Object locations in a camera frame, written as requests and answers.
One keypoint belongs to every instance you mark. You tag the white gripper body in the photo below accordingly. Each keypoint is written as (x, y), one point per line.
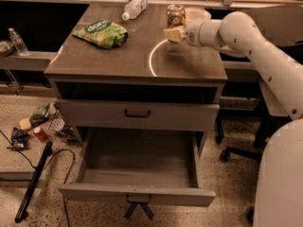
(191, 32)

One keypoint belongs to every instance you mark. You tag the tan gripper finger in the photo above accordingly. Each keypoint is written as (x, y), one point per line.
(175, 34)

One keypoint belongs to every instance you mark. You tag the orange soda can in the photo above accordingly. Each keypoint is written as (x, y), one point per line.
(176, 15)

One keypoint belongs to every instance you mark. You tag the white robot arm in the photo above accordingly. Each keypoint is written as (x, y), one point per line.
(279, 197)

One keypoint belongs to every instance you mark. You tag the white paper bowl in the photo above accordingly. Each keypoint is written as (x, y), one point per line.
(196, 13)

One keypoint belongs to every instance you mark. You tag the red can on floor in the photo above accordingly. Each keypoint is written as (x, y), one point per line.
(40, 134)

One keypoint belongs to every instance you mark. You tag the bowl on left shelf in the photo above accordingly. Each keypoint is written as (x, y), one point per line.
(6, 48)

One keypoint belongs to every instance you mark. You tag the clear plastic water bottle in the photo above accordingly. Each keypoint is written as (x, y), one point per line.
(134, 9)

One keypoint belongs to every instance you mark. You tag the green chip bag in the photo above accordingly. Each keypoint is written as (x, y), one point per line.
(105, 34)

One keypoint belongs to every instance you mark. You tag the grey drawer cabinet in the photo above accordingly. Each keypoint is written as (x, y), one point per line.
(146, 68)

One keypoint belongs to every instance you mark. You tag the black office chair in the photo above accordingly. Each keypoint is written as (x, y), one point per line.
(243, 126)

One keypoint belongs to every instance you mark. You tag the closed middle drawer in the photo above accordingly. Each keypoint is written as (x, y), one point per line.
(138, 115)

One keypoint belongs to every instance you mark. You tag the open bottom drawer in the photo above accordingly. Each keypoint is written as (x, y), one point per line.
(139, 166)

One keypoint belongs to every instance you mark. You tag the upright water bottle on shelf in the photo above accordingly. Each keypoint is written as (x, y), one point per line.
(18, 42)

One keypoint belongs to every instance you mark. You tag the green bag on floor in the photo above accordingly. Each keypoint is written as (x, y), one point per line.
(40, 115)

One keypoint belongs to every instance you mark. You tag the yellow sponge on floor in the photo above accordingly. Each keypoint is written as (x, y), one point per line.
(25, 124)

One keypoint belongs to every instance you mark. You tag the blue snack bag on floor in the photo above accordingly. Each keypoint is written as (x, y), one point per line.
(19, 139)

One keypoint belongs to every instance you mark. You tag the black rod on floor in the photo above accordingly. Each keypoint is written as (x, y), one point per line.
(22, 211)

